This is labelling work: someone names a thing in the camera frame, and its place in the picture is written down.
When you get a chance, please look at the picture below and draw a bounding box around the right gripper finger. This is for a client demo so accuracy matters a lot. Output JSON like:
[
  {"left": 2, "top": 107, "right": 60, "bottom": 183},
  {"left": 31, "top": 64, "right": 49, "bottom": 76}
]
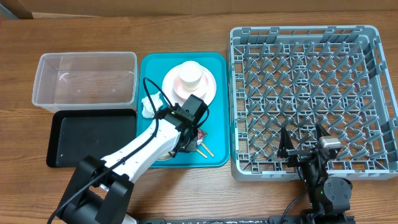
[
  {"left": 277, "top": 127, "right": 294, "bottom": 158},
  {"left": 315, "top": 123, "right": 330, "bottom": 138}
]

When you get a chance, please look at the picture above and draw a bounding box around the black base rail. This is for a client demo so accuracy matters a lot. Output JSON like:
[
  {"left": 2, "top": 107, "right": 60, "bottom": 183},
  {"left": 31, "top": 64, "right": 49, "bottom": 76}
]
[{"left": 133, "top": 214, "right": 356, "bottom": 224}]

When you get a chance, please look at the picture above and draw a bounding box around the grey dishwasher rack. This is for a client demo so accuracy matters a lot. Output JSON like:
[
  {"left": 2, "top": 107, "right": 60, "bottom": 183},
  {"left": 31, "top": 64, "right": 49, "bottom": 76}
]
[{"left": 228, "top": 25, "right": 397, "bottom": 181}]

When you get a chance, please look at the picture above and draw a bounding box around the red foil wrapper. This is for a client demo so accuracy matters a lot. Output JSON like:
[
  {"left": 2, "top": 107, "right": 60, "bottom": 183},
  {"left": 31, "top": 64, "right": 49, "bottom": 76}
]
[{"left": 197, "top": 129, "right": 208, "bottom": 146}]

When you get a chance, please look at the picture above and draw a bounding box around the white napkin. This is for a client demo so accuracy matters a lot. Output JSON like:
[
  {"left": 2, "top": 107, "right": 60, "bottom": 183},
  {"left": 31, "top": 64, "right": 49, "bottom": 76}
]
[{"left": 141, "top": 91, "right": 164, "bottom": 119}]

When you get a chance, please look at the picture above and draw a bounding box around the upper wooden chopstick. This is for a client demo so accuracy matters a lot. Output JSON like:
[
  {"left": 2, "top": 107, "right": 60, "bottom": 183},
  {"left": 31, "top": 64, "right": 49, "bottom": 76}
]
[{"left": 201, "top": 142, "right": 215, "bottom": 157}]

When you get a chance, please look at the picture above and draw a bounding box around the teal serving tray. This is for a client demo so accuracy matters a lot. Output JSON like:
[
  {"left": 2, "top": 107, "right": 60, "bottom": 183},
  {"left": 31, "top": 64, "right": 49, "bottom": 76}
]
[{"left": 137, "top": 52, "right": 230, "bottom": 168}]

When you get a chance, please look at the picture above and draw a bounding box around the cardboard backdrop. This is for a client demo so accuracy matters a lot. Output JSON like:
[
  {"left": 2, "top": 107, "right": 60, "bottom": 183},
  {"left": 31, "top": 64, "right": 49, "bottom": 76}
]
[{"left": 1, "top": 0, "right": 397, "bottom": 19}]

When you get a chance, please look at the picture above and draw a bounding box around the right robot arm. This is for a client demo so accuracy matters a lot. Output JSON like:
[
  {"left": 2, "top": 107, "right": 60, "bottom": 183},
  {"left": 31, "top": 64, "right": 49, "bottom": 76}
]
[{"left": 277, "top": 124, "right": 355, "bottom": 224}]

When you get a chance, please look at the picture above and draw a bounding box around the clear plastic bin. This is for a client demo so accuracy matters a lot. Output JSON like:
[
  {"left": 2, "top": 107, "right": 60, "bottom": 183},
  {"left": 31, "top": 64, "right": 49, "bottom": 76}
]
[{"left": 32, "top": 52, "right": 139, "bottom": 113}]

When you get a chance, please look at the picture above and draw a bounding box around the white cup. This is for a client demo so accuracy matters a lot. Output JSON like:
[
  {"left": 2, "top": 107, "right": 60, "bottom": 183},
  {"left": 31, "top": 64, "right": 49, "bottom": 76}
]
[{"left": 178, "top": 60, "right": 203, "bottom": 90}]

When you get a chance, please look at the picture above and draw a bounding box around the large white plate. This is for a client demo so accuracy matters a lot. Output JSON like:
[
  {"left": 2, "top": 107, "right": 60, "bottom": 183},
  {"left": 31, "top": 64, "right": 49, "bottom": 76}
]
[{"left": 162, "top": 65, "right": 217, "bottom": 105}]

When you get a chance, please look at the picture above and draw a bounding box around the white bowl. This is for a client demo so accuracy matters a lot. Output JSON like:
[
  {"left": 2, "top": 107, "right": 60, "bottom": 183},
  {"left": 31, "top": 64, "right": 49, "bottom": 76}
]
[{"left": 157, "top": 151, "right": 175, "bottom": 161}]

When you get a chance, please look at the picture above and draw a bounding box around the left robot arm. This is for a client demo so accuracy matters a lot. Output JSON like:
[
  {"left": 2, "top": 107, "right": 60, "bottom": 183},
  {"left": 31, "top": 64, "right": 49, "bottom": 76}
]
[{"left": 49, "top": 95, "right": 208, "bottom": 223}]

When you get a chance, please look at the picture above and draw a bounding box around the black plastic tray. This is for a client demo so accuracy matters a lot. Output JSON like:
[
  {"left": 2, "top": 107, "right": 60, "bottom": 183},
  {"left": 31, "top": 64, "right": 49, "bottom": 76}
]
[{"left": 46, "top": 109, "right": 137, "bottom": 168}]

